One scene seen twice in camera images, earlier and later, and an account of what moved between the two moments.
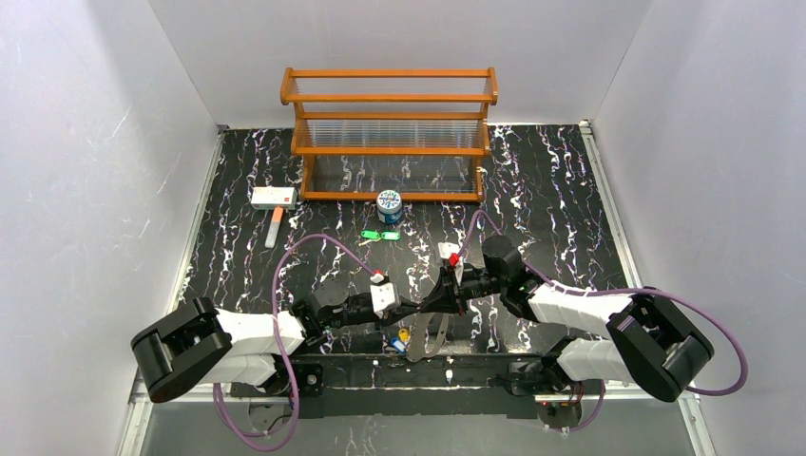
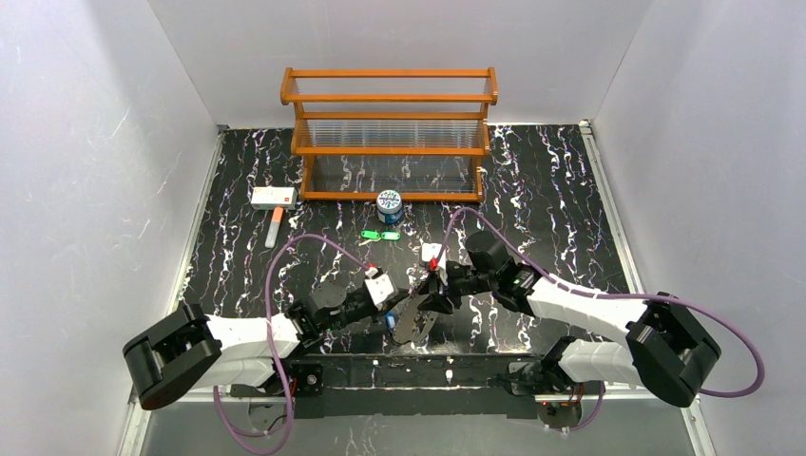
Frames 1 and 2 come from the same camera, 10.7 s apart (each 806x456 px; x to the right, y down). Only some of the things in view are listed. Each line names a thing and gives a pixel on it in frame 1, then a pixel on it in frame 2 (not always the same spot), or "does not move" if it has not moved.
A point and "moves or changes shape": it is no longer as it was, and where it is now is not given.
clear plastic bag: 417,350 moves or changes shape
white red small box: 274,197 does not move
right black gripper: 450,292 does not move
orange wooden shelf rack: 417,132 does not move
